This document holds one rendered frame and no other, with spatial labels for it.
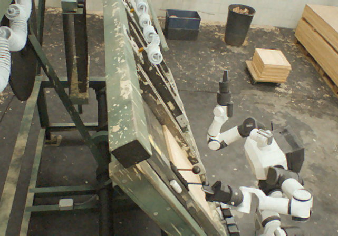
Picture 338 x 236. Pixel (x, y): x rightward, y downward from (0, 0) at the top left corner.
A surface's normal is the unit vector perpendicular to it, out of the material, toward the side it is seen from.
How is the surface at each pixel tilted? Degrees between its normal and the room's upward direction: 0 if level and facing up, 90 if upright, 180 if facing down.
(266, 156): 23
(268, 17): 90
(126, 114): 32
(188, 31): 90
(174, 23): 91
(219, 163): 0
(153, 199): 90
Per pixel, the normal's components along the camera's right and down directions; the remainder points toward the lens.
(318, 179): 0.11, -0.77
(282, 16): 0.06, 0.63
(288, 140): -0.28, -0.71
